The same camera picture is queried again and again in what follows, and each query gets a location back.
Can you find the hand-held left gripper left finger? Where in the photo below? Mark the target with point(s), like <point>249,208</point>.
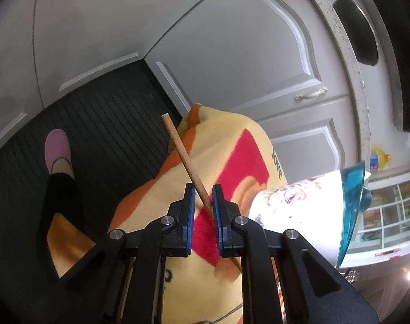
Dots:
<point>190,216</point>

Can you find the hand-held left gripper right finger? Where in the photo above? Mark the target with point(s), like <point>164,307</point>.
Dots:
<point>216,216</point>

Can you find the light wooden chopstick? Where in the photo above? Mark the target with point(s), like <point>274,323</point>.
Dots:
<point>184,157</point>

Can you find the white floral utensil container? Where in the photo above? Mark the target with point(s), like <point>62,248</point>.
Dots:
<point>302,216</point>

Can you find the orange yellow red printed blanket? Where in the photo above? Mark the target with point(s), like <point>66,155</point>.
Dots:
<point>232,141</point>

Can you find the person's black trouser leg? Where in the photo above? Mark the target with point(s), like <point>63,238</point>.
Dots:
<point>61,202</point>

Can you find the black ribbed floor mat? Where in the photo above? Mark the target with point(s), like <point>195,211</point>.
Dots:
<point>107,114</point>

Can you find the pink slipper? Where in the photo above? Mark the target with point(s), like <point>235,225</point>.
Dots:
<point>56,148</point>

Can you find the yellow oil bottle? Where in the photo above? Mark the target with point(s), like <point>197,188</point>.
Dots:
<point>380,158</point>

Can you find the black frying pan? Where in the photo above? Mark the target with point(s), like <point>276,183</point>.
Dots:
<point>356,30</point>

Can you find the black steel-framed appliance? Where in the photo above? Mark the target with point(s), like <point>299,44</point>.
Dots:
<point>404,57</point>

